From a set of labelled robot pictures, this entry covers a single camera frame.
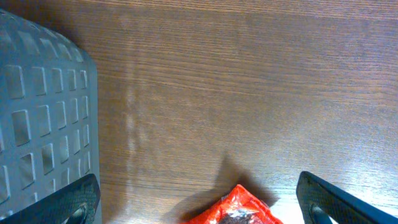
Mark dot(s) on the red Hacks candy bag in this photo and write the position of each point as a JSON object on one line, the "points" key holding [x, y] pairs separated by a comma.
{"points": [[239, 206]]}

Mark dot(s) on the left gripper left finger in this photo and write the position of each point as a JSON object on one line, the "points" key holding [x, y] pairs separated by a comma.
{"points": [[75, 203]]}

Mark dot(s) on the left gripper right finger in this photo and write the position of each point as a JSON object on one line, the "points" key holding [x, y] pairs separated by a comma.
{"points": [[323, 202]]}

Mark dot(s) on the grey plastic mesh basket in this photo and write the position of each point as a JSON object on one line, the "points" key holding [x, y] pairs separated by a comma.
{"points": [[49, 113]]}

